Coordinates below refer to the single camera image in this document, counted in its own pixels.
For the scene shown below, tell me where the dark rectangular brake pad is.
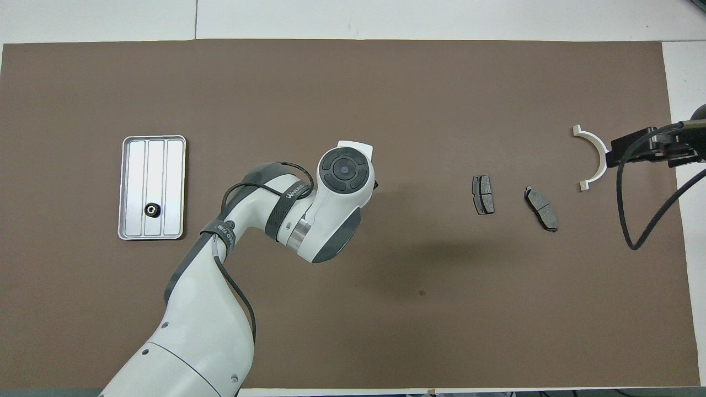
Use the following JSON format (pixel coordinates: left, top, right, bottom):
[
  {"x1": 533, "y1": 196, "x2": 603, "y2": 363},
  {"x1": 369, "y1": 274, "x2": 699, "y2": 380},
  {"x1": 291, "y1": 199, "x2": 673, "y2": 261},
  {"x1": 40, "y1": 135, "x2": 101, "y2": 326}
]
[{"x1": 472, "y1": 175, "x2": 495, "y2": 216}]

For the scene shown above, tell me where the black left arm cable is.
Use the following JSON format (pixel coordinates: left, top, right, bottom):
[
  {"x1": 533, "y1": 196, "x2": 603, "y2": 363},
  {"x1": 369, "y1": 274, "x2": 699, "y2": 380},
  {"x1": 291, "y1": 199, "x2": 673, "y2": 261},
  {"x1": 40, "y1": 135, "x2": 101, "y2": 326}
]
[{"x1": 212, "y1": 162, "x2": 315, "y2": 345}]

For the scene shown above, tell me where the silver metal tray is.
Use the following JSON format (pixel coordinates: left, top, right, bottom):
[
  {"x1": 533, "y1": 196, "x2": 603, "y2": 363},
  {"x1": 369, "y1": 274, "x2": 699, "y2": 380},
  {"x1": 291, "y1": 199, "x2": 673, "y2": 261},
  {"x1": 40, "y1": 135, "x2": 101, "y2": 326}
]
[{"x1": 117, "y1": 135, "x2": 187, "y2": 241}]

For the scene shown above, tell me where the white curved plastic bracket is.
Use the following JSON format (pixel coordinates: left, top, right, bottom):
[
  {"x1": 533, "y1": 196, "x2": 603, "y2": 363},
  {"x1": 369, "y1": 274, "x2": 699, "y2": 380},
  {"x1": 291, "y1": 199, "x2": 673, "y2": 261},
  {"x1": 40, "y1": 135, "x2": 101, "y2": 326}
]
[{"x1": 572, "y1": 125, "x2": 610, "y2": 192}]

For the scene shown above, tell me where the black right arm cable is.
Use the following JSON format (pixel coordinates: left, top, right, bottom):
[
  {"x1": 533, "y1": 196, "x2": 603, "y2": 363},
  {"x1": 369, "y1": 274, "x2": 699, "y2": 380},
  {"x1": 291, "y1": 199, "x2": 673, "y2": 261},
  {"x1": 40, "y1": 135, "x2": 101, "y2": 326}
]
[{"x1": 616, "y1": 122, "x2": 706, "y2": 250}]

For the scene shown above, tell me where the brown table mat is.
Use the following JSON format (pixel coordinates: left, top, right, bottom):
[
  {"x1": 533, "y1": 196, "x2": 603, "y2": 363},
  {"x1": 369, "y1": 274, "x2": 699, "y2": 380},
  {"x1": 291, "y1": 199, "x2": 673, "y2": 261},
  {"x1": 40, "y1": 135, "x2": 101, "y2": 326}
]
[{"x1": 0, "y1": 39, "x2": 700, "y2": 389}]

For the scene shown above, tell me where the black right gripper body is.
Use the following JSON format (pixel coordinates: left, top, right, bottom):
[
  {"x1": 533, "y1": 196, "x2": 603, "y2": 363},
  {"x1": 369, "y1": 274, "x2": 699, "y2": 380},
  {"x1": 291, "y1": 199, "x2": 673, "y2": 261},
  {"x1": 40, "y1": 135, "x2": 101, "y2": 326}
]
[{"x1": 654, "y1": 104, "x2": 706, "y2": 169}]

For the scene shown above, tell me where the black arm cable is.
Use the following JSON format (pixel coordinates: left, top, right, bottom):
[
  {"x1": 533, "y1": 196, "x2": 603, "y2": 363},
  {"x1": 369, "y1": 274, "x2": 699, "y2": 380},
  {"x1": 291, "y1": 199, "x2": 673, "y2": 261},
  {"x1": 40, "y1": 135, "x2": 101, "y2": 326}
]
[
  {"x1": 616, "y1": 122, "x2": 706, "y2": 250},
  {"x1": 212, "y1": 162, "x2": 315, "y2": 345}
]

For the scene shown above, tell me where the dark curved brake pad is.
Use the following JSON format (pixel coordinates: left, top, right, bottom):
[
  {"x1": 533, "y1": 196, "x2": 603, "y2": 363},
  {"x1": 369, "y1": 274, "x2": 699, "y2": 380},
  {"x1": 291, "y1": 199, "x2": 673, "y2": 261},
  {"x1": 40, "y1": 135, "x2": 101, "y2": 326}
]
[{"x1": 523, "y1": 186, "x2": 559, "y2": 233}]

